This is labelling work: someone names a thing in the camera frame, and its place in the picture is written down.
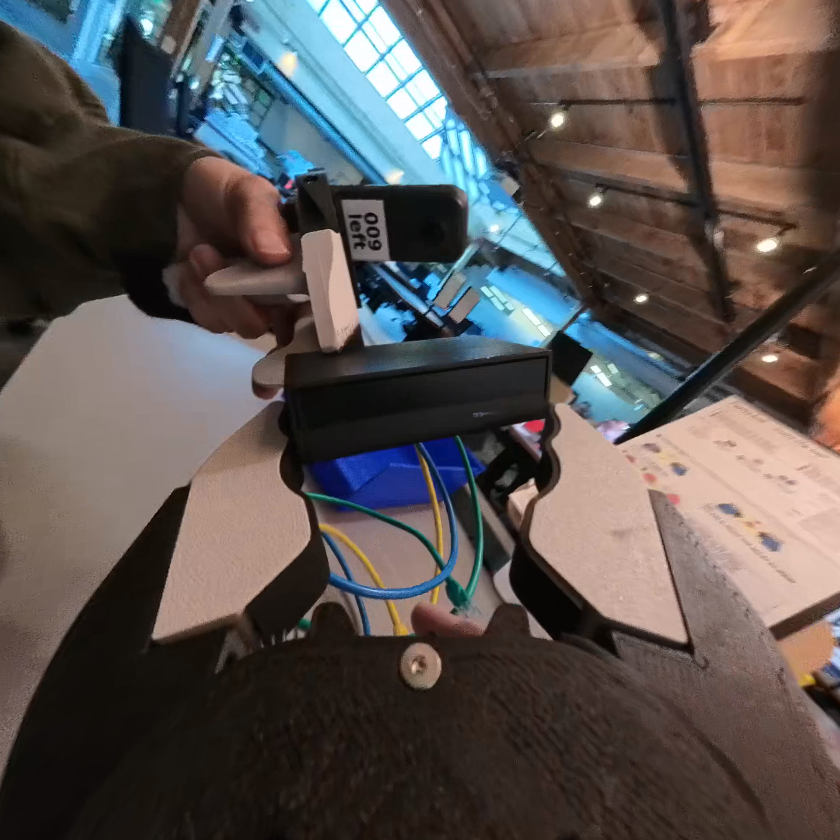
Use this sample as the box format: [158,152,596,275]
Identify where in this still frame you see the person's right hand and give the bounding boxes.
[411,602,488,639]

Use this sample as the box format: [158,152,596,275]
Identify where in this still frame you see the yellow ethernet cable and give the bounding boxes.
[320,446,445,637]

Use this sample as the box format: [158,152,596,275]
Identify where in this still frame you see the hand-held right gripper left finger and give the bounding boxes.
[151,402,332,647]

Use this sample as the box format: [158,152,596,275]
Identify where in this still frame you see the blue plastic bin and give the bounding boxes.
[308,436,487,513]

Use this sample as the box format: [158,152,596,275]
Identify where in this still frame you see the green ethernet cable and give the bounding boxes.
[298,436,487,631]

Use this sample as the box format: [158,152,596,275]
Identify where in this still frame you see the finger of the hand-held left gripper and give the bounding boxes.
[251,314,324,400]
[301,227,363,353]

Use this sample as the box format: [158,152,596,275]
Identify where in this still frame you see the black network switch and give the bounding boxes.
[281,338,553,463]

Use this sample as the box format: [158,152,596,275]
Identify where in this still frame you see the person's left hand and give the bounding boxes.
[172,156,298,342]

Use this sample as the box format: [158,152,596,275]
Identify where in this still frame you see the skylight window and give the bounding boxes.
[308,0,490,181]

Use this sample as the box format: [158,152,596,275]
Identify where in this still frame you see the printed instruction board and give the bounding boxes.
[617,394,840,631]

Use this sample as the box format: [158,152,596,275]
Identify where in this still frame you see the ceiling track spotlights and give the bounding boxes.
[548,108,782,368]

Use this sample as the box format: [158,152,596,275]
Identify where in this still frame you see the black board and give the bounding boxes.
[546,330,593,389]

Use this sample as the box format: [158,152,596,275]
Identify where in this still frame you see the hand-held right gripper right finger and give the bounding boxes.
[508,402,697,654]

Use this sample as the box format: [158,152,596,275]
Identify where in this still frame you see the blue ethernet cable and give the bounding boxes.
[318,443,460,637]

